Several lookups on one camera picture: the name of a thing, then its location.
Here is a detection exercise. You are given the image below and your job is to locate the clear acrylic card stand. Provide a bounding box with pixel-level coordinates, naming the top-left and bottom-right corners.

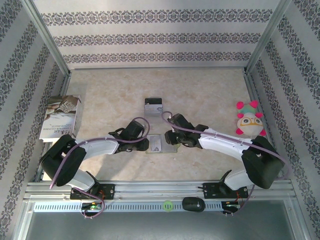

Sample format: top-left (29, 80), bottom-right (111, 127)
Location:
top-left (144, 97), bottom-right (165, 119)

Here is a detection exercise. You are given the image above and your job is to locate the silver credit card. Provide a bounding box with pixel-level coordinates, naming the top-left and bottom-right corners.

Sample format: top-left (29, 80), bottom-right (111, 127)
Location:
top-left (144, 103), bottom-right (164, 117)

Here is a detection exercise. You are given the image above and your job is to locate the black credit card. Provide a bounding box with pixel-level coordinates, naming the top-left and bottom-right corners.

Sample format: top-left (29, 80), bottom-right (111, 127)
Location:
top-left (144, 97), bottom-right (163, 106)

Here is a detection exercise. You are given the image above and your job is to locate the plush toy with glasses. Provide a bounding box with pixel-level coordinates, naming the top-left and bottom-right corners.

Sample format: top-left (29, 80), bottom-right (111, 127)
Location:
top-left (236, 100), bottom-right (267, 137)

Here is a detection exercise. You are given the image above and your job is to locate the black computer mouse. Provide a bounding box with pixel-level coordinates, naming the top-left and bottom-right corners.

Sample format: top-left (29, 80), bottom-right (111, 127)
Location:
top-left (181, 196), bottom-right (206, 213)

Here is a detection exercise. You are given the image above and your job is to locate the small circuit board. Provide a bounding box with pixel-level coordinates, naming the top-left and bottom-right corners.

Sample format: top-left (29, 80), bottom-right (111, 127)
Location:
top-left (81, 202), bottom-right (105, 211)
top-left (223, 200), bottom-right (241, 210)

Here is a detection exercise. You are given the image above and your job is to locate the white paperback book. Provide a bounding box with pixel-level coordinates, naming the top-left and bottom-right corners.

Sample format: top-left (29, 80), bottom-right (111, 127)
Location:
top-left (39, 94), bottom-right (83, 143)

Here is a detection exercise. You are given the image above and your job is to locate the grey metal shelf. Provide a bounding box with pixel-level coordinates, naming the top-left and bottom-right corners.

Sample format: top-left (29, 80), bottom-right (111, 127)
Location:
top-left (14, 199), bottom-right (313, 240)

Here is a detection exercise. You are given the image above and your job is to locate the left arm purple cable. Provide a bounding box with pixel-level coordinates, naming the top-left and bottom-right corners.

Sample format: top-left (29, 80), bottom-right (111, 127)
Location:
top-left (49, 116), bottom-right (151, 220)

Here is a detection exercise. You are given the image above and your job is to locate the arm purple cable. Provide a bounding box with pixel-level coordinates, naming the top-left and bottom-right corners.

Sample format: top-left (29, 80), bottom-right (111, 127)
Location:
top-left (160, 111), bottom-right (291, 216)
top-left (49, 116), bottom-right (151, 220)

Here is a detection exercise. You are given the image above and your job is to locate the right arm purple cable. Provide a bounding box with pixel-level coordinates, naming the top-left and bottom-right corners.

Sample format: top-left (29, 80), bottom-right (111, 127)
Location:
top-left (160, 111), bottom-right (291, 216)

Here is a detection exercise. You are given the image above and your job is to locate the aluminium mounting rail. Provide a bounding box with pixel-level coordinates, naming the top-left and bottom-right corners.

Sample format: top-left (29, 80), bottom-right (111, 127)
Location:
top-left (22, 179), bottom-right (298, 202)

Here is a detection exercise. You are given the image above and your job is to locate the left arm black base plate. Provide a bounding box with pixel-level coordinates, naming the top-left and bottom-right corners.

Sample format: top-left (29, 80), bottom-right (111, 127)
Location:
top-left (69, 183), bottom-right (116, 201)

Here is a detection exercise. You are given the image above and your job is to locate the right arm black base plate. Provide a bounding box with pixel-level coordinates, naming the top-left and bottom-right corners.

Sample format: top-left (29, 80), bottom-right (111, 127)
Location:
top-left (203, 182), bottom-right (250, 200)

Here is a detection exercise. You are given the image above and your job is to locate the slotted grey cable duct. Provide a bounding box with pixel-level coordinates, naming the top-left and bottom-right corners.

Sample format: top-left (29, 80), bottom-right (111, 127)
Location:
top-left (33, 201), bottom-right (224, 214)

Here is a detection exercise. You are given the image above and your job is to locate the green tape ring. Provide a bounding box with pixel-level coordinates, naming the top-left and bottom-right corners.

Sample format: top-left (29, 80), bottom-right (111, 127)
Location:
top-left (162, 199), bottom-right (175, 212)

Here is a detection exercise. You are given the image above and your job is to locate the aluminium back rail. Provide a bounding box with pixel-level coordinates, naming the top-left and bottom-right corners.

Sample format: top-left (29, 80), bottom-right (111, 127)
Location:
top-left (67, 65), bottom-right (249, 72)

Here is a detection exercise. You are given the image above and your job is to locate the aluminium side rail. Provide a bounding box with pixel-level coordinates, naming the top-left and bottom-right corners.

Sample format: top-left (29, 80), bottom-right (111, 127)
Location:
top-left (33, 73), bottom-right (73, 183)
top-left (242, 68), bottom-right (286, 180)

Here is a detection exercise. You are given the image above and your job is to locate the aluminium frame post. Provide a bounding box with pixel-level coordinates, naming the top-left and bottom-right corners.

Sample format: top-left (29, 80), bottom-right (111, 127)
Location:
top-left (244, 0), bottom-right (293, 75)
top-left (21, 0), bottom-right (71, 76)

